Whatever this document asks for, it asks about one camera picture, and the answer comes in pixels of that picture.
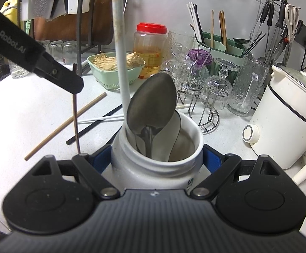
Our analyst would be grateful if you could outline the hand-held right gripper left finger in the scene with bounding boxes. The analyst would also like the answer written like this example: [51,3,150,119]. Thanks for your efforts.
[32,145,122,198]

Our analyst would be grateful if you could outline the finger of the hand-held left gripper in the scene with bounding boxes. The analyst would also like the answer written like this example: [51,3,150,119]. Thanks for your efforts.
[33,51,85,94]

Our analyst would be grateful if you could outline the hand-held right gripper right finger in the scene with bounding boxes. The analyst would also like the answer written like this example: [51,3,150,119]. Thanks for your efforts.
[190,144,284,199]

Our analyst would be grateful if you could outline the black chopstick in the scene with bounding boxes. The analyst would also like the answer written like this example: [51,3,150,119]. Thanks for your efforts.
[66,104,123,145]

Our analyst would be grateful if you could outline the white black-rimmed ceramic spoon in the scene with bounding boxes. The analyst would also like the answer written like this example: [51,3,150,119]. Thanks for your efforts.
[153,110,183,162]

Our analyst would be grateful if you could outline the copper long-handled spoon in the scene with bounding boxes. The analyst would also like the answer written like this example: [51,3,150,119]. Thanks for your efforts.
[72,93,82,154]

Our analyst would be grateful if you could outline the white chopstick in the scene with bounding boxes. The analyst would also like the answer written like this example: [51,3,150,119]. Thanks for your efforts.
[111,0,132,116]
[77,114,124,124]

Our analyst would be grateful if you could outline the white ceramic jar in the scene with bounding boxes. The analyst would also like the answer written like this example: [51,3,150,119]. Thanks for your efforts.
[111,112,205,190]

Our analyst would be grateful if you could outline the wooden chopstick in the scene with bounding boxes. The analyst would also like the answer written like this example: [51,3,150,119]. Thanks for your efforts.
[24,92,108,161]

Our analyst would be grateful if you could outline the large steel spoon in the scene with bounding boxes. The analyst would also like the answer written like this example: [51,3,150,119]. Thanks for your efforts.
[127,73,178,159]

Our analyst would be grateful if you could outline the small clear glass tumbler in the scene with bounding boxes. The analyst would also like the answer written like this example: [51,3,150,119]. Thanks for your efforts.
[63,40,77,62]
[41,40,52,58]
[50,40,64,61]

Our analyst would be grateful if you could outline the yellow detergent bottle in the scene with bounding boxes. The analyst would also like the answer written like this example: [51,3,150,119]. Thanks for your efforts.
[0,0,19,25]

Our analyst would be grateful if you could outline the tall textured glass tumbler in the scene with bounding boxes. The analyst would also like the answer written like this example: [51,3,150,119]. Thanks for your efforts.
[8,58,29,79]

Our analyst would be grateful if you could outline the mint green plastic basket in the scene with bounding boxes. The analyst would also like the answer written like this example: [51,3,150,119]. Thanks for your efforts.
[87,52,146,89]

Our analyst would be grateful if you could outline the pile of pale dried noodles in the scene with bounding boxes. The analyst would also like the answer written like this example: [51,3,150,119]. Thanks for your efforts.
[92,52,144,71]

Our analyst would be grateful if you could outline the embossed steel cutting board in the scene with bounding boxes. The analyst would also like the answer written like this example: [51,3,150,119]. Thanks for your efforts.
[35,0,58,20]

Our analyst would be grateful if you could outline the grey-white cutting board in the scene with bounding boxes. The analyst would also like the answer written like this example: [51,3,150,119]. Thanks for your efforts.
[50,0,68,19]

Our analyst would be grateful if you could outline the brown wooden cutting board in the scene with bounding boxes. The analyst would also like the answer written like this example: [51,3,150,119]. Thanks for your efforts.
[33,0,114,46]

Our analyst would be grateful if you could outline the crystal stemmed goblet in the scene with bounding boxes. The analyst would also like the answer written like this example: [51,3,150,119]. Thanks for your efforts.
[206,58,240,111]

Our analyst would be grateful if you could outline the white electric cooker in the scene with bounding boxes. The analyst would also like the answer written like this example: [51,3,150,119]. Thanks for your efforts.
[242,65,306,170]

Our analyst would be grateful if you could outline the textured glass pitcher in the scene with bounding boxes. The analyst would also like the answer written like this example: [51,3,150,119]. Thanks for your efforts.
[226,55,271,117]

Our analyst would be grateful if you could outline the clear jar with red lid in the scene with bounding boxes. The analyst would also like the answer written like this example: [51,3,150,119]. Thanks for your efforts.
[133,22,168,79]

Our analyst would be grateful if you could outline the clear glass cup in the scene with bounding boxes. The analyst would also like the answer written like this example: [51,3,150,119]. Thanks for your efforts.
[160,59,185,81]

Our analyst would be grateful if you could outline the purple lidded glass jar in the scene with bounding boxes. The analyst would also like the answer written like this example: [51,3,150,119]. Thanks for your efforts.
[187,48,213,90]

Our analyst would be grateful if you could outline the green cutlery caddy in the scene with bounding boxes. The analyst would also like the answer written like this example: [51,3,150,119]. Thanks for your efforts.
[194,32,246,58]

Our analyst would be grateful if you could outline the glass pot lid white knob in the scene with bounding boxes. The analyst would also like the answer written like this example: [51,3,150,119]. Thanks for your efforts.
[272,64,306,99]

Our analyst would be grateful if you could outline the wide textured glass tumbler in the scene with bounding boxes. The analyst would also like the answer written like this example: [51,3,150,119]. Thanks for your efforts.
[167,30,196,67]

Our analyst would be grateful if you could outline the bunch of assorted upright chopsticks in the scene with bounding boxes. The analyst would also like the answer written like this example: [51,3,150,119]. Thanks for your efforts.
[186,2,229,53]

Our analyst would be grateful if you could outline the chrome wire glass rack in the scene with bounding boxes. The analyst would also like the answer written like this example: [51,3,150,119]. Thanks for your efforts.
[177,42,221,133]

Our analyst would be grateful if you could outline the black dish rack frame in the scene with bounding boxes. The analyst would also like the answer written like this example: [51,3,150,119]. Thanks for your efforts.
[17,0,97,75]

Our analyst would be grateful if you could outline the black power cable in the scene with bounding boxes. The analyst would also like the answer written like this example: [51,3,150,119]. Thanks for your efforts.
[299,38,306,66]

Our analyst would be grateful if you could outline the row of hanging black-handled utensils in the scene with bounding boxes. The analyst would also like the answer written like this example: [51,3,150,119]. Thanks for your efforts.
[248,0,292,66]

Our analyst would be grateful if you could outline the white-handled scissors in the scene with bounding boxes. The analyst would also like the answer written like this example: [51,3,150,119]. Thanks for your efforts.
[285,3,304,44]

